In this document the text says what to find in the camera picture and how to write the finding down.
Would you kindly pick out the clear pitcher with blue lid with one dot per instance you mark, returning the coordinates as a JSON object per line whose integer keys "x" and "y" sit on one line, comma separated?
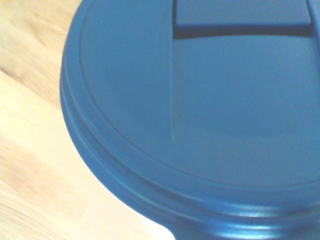
{"x": 215, "y": 112}

